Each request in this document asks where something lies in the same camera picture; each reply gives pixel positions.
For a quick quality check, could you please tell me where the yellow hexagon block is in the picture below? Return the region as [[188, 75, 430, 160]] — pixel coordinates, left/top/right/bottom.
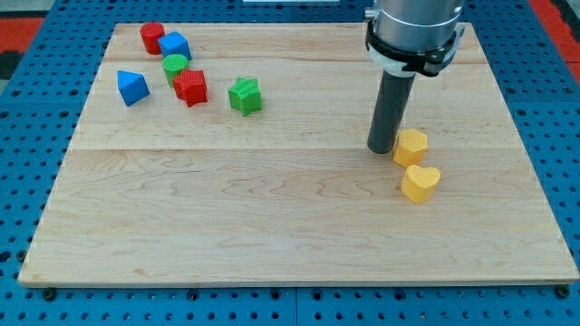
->
[[393, 129, 429, 168]]

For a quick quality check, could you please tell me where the yellow heart block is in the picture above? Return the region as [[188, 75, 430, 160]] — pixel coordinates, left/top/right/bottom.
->
[[401, 165, 441, 204]]

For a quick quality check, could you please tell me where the blue triangle block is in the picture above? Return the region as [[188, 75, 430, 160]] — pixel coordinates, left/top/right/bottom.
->
[[117, 71, 150, 107]]

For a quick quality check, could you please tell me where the blue cube block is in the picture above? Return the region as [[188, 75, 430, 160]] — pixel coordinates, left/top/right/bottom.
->
[[158, 31, 192, 61]]

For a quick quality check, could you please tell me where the green star block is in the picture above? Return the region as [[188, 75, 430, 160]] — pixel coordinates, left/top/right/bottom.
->
[[228, 77, 262, 117]]

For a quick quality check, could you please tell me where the red cylinder block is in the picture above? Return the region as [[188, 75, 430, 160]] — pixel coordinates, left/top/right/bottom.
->
[[140, 22, 165, 55]]

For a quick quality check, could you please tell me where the green cylinder block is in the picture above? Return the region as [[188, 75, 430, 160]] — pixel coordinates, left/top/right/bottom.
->
[[161, 53, 189, 87]]

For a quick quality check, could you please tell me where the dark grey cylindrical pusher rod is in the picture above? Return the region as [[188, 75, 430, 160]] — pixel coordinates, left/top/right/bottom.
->
[[367, 72, 414, 154]]

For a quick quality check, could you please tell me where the red star block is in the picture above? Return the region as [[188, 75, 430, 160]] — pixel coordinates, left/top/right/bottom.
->
[[172, 69, 208, 107]]

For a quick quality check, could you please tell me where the light wooden board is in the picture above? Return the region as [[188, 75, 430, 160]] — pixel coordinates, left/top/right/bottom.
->
[[18, 24, 579, 288]]

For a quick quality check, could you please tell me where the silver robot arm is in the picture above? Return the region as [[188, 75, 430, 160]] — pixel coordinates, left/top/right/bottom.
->
[[373, 0, 464, 52]]

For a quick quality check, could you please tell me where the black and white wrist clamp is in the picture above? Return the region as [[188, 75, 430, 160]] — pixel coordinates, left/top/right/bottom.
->
[[365, 23, 465, 78]]

